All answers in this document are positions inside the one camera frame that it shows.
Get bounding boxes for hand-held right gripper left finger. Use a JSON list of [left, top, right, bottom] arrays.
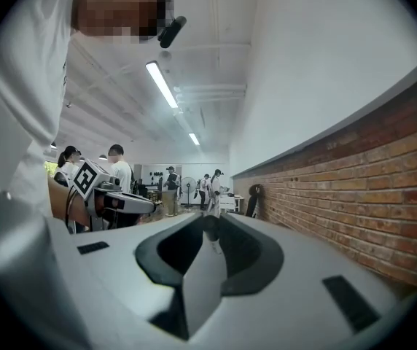
[[47, 211, 205, 350]]

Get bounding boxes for black standing fan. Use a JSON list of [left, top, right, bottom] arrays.
[[180, 176, 195, 211]]

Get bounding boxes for person's white shirt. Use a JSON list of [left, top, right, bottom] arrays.
[[0, 0, 86, 233]]

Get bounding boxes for person's left forearm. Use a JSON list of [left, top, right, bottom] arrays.
[[47, 175, 93, 230]]

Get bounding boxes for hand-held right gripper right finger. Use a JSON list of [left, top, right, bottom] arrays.
[[188, 212, 417, 350]]

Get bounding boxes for white shelf unit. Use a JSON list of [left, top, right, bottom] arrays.
[[219, 194, 245, 214]]

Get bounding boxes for black head camera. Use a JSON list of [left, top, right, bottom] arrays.
[[159, 15, 188, 49]]

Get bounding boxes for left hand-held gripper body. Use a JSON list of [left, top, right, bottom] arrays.
[[70, 160, 122, 219]]

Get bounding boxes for person's head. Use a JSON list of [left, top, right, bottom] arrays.
[[70, 0, 176, 45]]

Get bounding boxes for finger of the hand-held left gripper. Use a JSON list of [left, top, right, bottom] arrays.
[[104, 191, 158, 217]]

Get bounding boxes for white ceiling pipes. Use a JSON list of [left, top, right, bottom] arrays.
[[174, 84, 248, 105]]

